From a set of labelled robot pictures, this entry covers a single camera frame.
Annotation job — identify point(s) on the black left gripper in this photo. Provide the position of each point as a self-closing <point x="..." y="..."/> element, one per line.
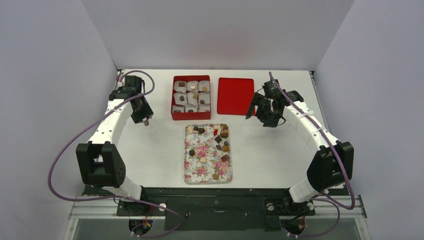
<point x="147" y="112"/>

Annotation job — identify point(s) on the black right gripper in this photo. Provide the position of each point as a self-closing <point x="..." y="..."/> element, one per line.
<point x="260" y="108"/>

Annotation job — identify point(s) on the red box lid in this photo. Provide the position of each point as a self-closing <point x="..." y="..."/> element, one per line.
<point x="234" y="95"/>

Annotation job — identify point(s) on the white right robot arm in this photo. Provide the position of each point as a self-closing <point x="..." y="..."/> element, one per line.
<point x="332" y="164"/>

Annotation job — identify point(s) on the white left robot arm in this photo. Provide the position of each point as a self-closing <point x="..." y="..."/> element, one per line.
<point x="99" y="161"/>

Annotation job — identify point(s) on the red chocolate box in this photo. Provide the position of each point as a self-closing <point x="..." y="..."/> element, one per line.
<point x="192" y="102"/>

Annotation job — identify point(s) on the brown cube chocolate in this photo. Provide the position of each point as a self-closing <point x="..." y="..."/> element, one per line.
<point x="225" y="158"/>

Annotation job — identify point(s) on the beige round chocolate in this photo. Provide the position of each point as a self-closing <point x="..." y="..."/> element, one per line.
<point x="203" y="160"/>

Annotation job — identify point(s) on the floral serving tray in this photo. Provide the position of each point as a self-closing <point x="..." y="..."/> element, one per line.
<point x="206" y="140"/>

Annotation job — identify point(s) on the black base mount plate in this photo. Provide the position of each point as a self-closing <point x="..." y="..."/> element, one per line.
<point x="217" y="209"/>

